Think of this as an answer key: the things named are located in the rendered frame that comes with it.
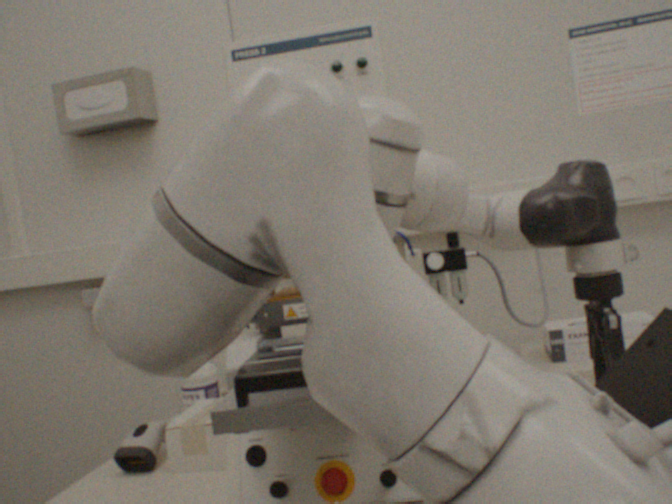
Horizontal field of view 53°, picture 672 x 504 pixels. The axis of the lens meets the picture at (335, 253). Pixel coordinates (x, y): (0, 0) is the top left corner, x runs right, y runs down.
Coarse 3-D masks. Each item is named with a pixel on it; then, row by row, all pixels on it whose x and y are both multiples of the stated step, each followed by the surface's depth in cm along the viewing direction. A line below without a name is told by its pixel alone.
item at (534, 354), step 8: (528, 344) 172; (536, 344) 170; (528, 352) 163; (536, 352) 162; (544, 352) 161; (528, 360) 156; (536, 360) 154; (544, 360) 153; (584, 360) 148; (592, 360) 147; (544, 368) 147; (552, 368) 146; (560, 368) 145; (568, 368) 144; (576, 368) 143; (584, 368) 142; (592, 368) 141; (584, 376) 141; (592, 376) 141; (592, 384) 141
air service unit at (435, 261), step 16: (448, 240) 136; (416, 256) 137; (432, 256) 134; (448, 256) 135; (464, 256) 135; (416, 272) 137; (432, 272) 136; (464, 272) 137; (432, 288) 137; (464, 288) 136
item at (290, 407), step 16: (256, 368) 89; (272, 368) 89; (224, 400) 88; (256, 400) 85; (272, 400) 84; (288, 400) 83; (304, 400) 82; (224, 416) 83; (240, 416) 83; (256, 416) 83; (272, 416) 82; (288, 416) 82; (304, 416) 82; (320, 416) 82; (224, 432) 83; (240, 432) 84
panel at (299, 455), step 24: (264, 432) 106; (288, 432) 106; (312, 432) 105; (336, 432) 105; (240, 456) 106; (264, 456) 105; (288, 456) 104; (312, 456) 104; (336, 456) 103; (360, 456) 103; (240, 480) 104; (264, 480) 104; (288, 480) 103; (312, 480) 103; (360, 480) 102
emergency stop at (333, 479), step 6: (336, 468) 102; (324, 474) 102; (330, 474) 102; (336, 474) 101; (342, 474) 101; (324, 480) 101; (330, 480) 101; (336, 480) 101; (342, 480) 101; (324, 486) 101; (330, 486) 101; (336, 486) 101; (342, 486) 101; (330, 492) 101; (336, 492) 101
